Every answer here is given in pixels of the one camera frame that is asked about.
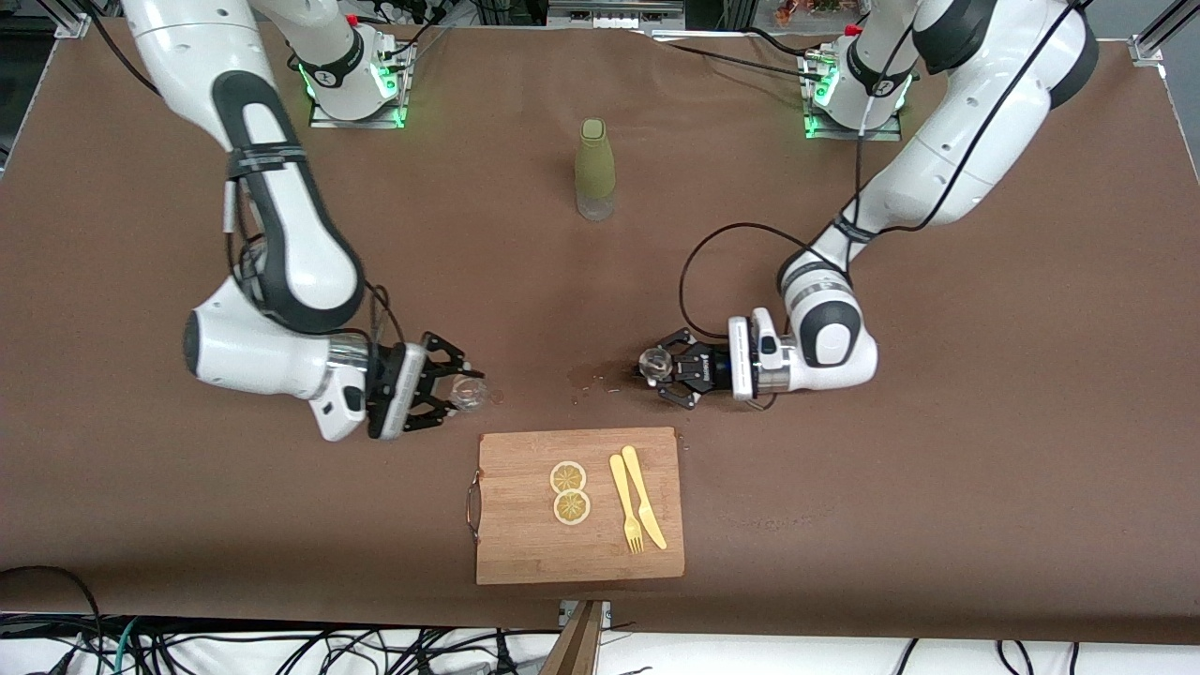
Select small clear glass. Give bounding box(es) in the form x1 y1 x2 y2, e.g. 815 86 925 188
447 372 491 414

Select yellow plastic knife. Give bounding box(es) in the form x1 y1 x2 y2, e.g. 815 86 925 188
622 444 668 551

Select yellow plastic fork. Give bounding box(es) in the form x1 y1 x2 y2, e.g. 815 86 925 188
609 454 646 555

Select wooden cutting board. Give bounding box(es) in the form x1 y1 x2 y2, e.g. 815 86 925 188
466 427 686 586

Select green sleeved glass bottle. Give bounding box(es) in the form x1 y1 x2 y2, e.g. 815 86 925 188
575 118 617 222

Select brown table cover sheet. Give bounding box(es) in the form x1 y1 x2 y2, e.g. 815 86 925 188
0 17 1200 646

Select grey power strip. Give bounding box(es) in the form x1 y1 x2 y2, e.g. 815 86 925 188
548 0 685 31

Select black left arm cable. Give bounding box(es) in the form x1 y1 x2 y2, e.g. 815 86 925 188
679 0 1088 343

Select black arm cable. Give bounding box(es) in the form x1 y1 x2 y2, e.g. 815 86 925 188
75 0 406 350
679 0 1088 343

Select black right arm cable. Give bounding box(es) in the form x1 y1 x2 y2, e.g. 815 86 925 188
75 0 406 350

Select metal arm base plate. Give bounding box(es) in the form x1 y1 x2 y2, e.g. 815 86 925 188
800 47 906 142
307 33 411 129

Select wooden post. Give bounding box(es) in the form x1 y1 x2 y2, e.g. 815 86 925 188
542 600 606 675

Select black table cable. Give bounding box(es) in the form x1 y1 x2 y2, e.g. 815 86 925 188
647 26 826 83

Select teal floor cable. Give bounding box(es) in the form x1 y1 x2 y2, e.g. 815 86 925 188
89 617 142 675

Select aluminium frame profile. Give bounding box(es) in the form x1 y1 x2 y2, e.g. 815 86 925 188
54 0 95 40
1130 0 1200 67

